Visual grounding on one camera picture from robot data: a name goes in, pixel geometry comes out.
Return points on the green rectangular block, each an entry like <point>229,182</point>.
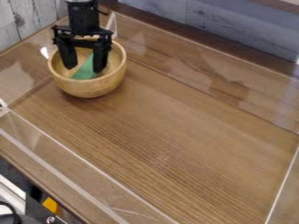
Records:
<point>86,71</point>

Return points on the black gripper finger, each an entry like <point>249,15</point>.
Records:
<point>102,49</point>
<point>67,52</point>

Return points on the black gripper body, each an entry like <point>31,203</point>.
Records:
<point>83,12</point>

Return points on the clear acrylic front wall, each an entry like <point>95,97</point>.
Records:
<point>90,193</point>

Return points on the brown wooden bowl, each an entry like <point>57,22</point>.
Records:
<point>99,86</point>

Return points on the clear acrylic corner bracket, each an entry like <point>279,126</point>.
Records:
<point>113,24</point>

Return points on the yellow label tag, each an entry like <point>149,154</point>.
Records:
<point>51,205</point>

